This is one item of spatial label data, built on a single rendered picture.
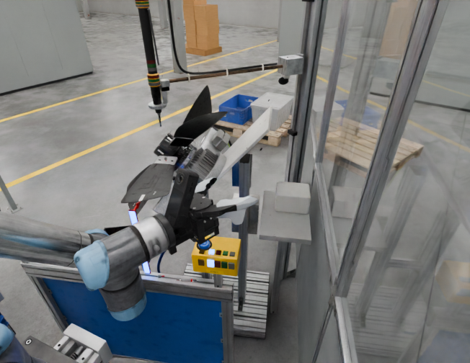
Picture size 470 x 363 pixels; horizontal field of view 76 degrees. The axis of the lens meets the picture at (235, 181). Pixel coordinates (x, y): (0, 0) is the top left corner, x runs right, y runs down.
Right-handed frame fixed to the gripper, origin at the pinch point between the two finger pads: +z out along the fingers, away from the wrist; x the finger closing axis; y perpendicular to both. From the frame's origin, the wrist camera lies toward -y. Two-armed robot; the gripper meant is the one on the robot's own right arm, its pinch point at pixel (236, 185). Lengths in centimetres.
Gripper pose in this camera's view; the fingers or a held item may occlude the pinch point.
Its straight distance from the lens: 69.1
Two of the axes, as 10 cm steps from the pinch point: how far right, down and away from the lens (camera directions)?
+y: 0.9, 8.8, 4.7
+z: 7.6, -3.7, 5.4
